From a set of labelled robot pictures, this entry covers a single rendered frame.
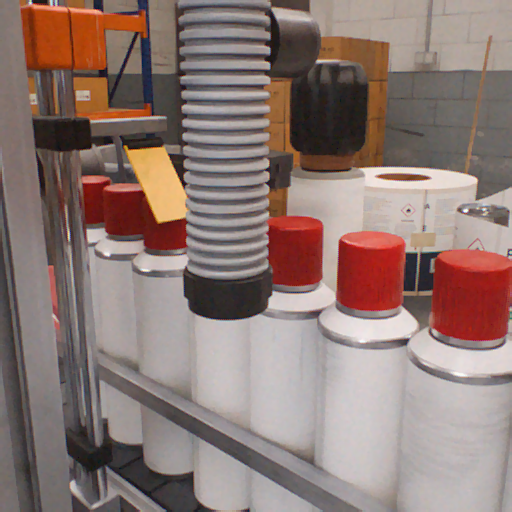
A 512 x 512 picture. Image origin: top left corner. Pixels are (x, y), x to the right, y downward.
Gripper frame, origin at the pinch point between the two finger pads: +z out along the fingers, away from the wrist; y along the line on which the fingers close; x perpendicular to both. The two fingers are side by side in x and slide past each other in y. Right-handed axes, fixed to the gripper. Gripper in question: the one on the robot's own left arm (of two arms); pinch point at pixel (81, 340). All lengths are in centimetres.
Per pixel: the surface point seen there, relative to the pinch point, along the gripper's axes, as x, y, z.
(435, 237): -8.8, 46.5, 6.0
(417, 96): 161, 423, -112
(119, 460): -5.2, -4.0, 10.7
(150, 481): -8.2, -4.0, 13.0
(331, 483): -25.9, -4.1, 16.3
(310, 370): -25.8, -1.5, 11.0
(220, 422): -19.3, -3.9, 11.3
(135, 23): 258, 284, -263
